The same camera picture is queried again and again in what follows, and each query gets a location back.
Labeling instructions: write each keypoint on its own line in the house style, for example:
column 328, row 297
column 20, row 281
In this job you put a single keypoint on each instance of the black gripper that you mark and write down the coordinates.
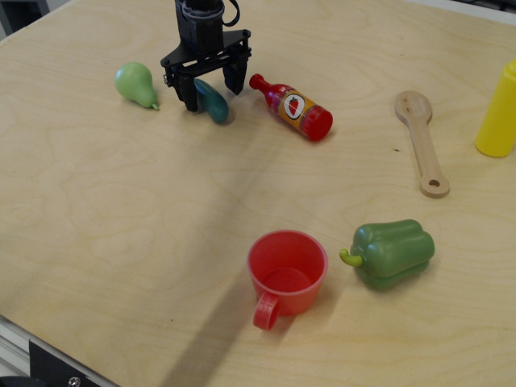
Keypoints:
column 205, row 46

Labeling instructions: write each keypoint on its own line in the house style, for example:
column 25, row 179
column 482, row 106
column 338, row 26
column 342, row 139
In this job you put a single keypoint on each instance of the dark green toy cucumber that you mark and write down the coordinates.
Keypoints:
column 212, row 101

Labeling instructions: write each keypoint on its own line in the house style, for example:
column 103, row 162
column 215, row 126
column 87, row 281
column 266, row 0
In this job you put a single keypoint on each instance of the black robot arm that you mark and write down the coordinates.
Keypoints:
column 209, row 6

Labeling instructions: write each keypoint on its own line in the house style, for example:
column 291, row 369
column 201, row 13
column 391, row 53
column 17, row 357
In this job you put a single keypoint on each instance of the red plastic cup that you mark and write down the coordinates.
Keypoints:
column 287, row 269

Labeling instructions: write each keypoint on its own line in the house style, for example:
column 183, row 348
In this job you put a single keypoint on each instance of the light green toy pear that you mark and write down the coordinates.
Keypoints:
column 134, row 82

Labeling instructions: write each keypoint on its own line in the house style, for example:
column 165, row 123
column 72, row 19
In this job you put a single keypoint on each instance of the red toy ketchup bottle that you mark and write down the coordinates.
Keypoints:
column 307, row 117

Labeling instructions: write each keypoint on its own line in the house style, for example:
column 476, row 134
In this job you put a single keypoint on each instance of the wooden spoon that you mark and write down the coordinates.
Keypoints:
column 414, row 110

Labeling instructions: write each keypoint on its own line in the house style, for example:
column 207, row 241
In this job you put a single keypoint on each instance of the green toy bell pepper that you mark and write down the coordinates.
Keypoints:
column 384, row 254

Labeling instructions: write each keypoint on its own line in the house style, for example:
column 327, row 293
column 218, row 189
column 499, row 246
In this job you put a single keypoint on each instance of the yellow plastic bottle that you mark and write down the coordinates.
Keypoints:
column 496, row 137

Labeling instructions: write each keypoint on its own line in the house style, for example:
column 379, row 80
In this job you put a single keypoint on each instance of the black corner bracket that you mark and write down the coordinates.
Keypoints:
column 52, row 366

